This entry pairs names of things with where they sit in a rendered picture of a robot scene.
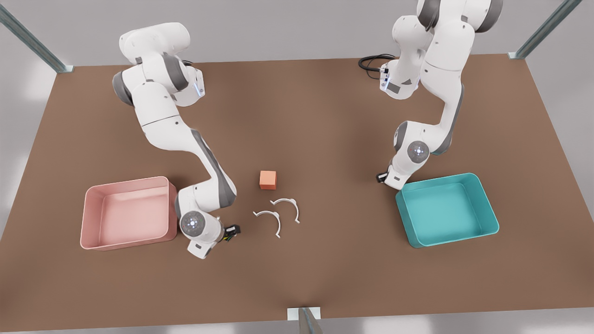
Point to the pink storage box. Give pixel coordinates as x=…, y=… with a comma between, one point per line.
x=127, y=214

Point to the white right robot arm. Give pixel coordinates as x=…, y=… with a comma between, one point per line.
x=162, y=116

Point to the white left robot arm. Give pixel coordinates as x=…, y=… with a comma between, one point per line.
x=445, y=60

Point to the orange cube button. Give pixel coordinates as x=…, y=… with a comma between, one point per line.
x=267, y=180

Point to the blue storage box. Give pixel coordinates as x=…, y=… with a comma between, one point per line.
x=446, y=209

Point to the silver frame post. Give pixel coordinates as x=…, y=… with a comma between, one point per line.
x=545, y=30
x=306, y=320
x=32, y=44

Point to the white curved bracket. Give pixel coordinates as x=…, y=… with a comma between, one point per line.
x=274, y=218
x=291, y=204

